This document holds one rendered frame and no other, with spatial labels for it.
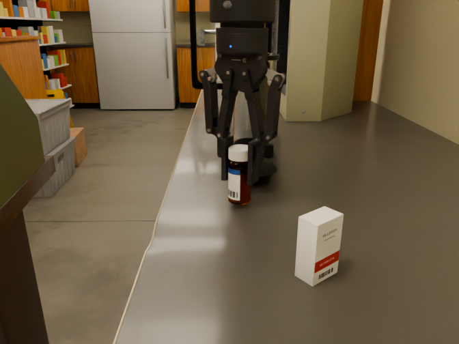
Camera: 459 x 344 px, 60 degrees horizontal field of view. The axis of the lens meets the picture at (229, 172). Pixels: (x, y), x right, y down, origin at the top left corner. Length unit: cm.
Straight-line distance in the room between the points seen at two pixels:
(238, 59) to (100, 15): 579
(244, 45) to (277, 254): 28
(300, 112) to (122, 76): 521
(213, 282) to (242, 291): 4
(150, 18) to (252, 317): 588
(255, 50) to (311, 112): 72
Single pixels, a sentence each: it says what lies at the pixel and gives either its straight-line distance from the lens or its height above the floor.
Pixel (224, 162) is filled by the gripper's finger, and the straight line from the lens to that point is 63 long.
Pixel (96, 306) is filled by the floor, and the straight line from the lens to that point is 203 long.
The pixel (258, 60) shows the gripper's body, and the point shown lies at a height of 117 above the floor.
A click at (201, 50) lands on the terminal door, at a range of 156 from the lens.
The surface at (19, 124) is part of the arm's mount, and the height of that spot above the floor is 105.
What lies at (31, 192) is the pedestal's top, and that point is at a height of 91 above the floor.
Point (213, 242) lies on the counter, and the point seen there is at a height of 94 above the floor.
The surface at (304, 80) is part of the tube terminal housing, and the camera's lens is 125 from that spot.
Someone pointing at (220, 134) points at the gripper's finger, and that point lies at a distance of 62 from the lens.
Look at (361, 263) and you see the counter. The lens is 53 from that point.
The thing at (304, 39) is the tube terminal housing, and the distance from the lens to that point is 124.
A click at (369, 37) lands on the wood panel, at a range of 168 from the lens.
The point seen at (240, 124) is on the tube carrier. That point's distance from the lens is 86.
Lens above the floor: 122
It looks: 20 degrees down
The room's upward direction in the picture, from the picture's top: straight up
